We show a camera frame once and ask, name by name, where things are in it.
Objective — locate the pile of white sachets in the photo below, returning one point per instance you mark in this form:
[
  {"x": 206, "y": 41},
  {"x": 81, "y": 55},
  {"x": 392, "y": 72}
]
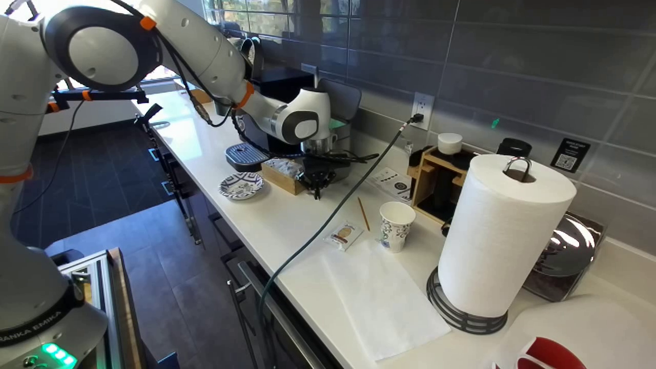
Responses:
[
  {"x": 282, "y": 168},
  {"x": 245, "y": 185}
]

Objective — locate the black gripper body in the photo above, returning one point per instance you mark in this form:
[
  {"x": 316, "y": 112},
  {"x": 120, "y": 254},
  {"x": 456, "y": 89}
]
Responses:
[{"x": 325, "y": 167}]

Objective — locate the blue and white patterned bowl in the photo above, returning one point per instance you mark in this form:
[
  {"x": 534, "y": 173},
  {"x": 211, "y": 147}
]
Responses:
[{"x": 235, "y": 188}]

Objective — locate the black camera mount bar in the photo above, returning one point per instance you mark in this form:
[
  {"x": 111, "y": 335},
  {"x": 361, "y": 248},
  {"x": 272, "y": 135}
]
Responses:
[{"x": 103, "y": 94}]

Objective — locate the red and white object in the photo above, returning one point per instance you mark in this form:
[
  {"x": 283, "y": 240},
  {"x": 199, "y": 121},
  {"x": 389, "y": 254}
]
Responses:
[{"x": 545, "y": 353}]

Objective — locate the aluminium extrusion frame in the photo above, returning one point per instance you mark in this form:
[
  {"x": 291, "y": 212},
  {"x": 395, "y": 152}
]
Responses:
[{"x": 93, "y": 287}]

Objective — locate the wooden board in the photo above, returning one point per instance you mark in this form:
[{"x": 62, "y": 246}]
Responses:
[{"x": 125, "y": 314}]

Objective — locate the white wall outlet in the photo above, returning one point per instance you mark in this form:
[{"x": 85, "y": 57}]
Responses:
[{"x": 422, "y": 104}]

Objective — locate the wooden sachet box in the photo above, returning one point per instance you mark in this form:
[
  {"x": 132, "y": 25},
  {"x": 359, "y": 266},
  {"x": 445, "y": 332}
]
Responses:
[{"x": 282, "y": 184}]

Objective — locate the orange clamp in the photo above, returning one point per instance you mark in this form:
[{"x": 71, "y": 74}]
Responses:
[
  {"x": 87, "y": 94},
  {"x": 53, "y": 107}
]

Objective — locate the white printed leaflet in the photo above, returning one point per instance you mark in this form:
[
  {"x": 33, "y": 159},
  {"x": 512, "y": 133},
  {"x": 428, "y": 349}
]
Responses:
[{"x": 392, "y": 185}]

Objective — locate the small white jar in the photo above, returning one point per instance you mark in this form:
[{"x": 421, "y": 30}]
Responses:
[{"x": 450, "y": 144}]

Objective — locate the black coffee machine with screen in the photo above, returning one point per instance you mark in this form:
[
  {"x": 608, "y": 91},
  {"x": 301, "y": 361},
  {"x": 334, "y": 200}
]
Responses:
[{"x": 289, "y": 77}]

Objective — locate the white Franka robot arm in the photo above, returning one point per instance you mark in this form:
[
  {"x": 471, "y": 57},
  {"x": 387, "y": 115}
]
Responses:
[{"x": 103, "y": 54}]

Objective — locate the wooden countertop organizer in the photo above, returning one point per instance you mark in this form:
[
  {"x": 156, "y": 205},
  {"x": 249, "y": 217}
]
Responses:
[{"x": 430, "y": 185}]

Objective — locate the black QR code sign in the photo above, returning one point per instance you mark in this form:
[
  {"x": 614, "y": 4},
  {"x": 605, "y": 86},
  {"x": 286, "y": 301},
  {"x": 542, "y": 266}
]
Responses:
[{"x": 570, "y": 154}]

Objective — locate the stainless steel lidded bin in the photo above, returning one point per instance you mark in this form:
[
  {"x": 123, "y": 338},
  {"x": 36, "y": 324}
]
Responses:
[{"x": 346, "y": 104}]

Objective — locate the patterned white paper cup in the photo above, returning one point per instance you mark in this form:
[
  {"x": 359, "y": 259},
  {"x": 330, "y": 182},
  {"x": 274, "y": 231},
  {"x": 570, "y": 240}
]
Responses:
[{"x": 395, "y": 228}]

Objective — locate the wooden stir stick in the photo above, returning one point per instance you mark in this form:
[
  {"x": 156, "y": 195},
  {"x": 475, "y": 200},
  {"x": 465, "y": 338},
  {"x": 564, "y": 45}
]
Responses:
[{"x": 364, "y": 214}]

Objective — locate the white paper towel roll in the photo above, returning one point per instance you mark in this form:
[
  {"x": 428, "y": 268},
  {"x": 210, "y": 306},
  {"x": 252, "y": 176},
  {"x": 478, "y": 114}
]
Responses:
[{"x": 498, "y": 239}]

